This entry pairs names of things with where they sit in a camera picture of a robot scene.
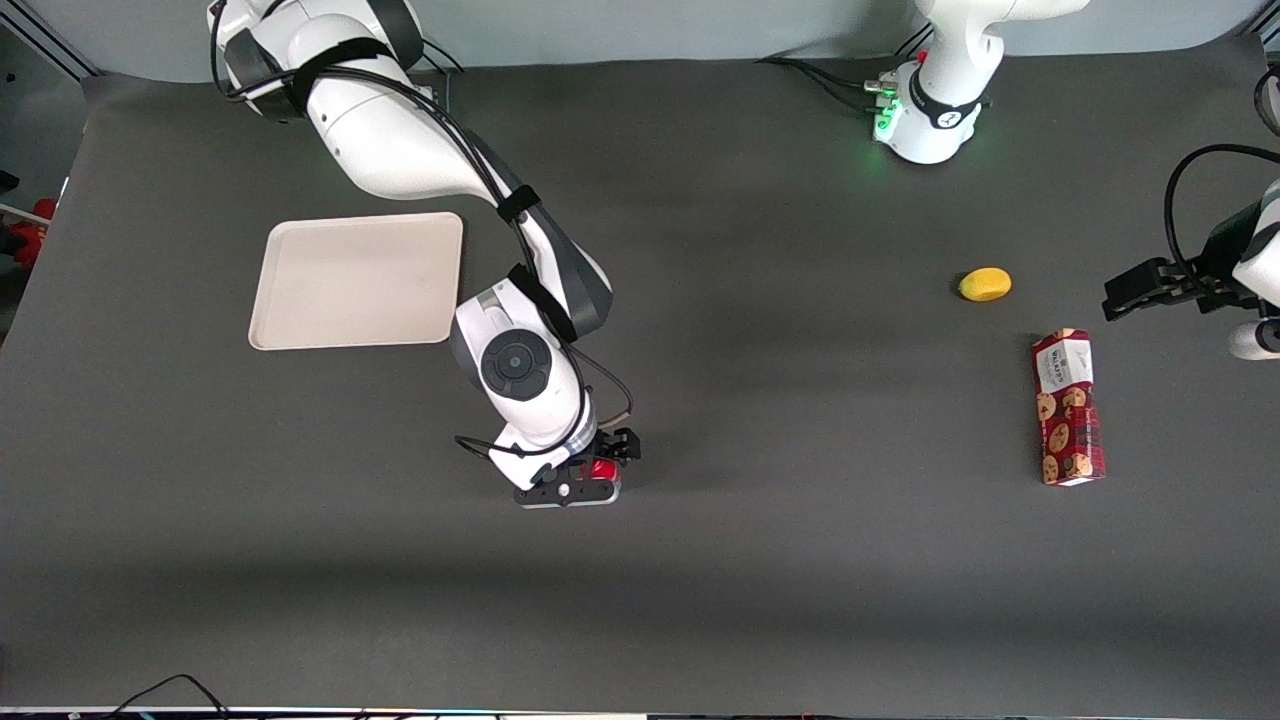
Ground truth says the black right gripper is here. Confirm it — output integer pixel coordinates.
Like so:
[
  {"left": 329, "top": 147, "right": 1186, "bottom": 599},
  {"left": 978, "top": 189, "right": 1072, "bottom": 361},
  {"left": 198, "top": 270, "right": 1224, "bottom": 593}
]
[{"left": 543, "top": 427, "right": 643, "bottom": 489}]

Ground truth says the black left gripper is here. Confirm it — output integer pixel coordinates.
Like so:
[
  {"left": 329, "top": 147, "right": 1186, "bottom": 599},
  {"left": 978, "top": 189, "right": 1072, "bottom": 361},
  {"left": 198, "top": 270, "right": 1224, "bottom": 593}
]
[{"left": 1103, "top": 200, "right": 1265, "bottom": 322}]

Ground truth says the beige plastic tray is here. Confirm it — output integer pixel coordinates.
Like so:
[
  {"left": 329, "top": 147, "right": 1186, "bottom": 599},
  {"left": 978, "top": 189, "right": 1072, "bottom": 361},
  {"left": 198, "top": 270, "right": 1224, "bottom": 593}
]
[{"left": 248, "top": 212, "right": 465, "bottom": 352}]

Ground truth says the red cookie box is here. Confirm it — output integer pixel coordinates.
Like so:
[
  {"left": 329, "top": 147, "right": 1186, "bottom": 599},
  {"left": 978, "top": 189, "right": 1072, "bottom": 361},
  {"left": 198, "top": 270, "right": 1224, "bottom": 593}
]
[{"left": 1031, "top": 328, "right": 1107, "bottom": 487}]

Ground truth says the yellow lemon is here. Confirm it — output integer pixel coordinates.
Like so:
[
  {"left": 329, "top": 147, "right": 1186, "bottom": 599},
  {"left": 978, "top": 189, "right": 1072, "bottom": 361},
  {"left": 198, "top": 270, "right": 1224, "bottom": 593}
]
[{"left": 958, "top": 267, "right": 1013, "bottom": 302}]

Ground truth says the red object beside table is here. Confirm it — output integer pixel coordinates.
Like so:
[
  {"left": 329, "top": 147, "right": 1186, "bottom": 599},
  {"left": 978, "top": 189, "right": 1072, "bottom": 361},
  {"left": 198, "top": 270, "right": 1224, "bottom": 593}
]
[{"left": 0, "top": 198, "right": 58, "bottom": 270}]

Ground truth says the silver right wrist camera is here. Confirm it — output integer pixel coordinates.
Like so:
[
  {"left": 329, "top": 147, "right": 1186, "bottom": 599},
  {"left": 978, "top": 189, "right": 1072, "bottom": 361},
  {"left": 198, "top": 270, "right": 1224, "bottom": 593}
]
[{"left": 514, "top": 478, "right": 623, "bottom": 509}]

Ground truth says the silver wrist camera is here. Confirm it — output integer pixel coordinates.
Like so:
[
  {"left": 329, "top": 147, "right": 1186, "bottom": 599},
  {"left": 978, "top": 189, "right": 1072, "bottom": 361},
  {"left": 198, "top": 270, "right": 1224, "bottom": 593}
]
[
  {"left": 1229, "top": 320, "right": 1280, "bottom": 361},
  {"left": 514, "top": 478, "right": 623, "bottom": 509}
]

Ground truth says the black looped wrist cable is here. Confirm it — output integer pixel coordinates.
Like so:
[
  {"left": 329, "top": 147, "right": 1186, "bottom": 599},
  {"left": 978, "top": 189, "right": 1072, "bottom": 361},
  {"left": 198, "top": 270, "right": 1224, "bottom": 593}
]
[{"left": 1163, "top": 144, "right": 1280, "bottom": 287}]

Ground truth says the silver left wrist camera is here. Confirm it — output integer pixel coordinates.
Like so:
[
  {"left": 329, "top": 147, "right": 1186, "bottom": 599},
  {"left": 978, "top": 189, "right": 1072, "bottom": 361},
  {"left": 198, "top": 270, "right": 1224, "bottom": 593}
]
[{"left": 1229, "top": 320, "right": 1280, "bottom": 361}]

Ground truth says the black curved side cable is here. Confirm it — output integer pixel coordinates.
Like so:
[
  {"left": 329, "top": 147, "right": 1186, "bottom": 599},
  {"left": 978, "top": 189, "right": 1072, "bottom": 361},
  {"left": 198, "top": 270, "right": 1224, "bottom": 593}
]
[{"left": 1253, "top": 64, "right": 1280, "bottom": 137}]

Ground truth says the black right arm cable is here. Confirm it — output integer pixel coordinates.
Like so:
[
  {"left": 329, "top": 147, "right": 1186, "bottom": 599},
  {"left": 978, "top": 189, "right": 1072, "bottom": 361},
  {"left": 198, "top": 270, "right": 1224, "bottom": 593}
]
[{"left": 208, "top": 0, "right": 635, "bottom": 461}]

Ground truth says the black left base cable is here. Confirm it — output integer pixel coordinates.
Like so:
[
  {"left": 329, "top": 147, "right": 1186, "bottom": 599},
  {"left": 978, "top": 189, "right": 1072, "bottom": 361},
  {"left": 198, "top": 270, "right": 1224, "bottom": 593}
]
[{"left": 754, "top": 22, "right": 936, "bottom": 113}]

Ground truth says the black base cable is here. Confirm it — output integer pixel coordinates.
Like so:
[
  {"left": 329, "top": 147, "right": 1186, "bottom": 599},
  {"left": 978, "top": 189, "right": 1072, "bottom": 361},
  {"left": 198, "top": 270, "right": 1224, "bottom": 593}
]
[
  {"left": 415, "top": 40, "right": 467, "bottom": 113},
  {"left": 754, "top": 22, "right": 936, "bottom": 113}
]

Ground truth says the black right base cable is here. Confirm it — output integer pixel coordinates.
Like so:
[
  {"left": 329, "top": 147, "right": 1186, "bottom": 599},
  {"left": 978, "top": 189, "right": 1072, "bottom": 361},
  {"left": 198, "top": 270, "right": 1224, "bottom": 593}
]
[{"left": 415, "top": 40, "right": 467, "bottom": 113}]

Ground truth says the black table edge cable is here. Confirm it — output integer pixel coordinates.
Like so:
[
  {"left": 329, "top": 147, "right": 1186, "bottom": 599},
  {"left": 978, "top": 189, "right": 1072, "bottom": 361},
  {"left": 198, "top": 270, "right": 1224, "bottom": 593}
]
[{"left": 98, "top": 673, "right": 233, "bottom": 720}]

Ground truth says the dark diagonal frame bar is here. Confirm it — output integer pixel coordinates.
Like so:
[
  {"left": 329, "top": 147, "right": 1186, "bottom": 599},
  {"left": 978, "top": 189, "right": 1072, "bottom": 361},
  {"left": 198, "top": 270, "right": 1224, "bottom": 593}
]
[{"left": 14, "top": 0, "right": 102, "bottom": 80}]

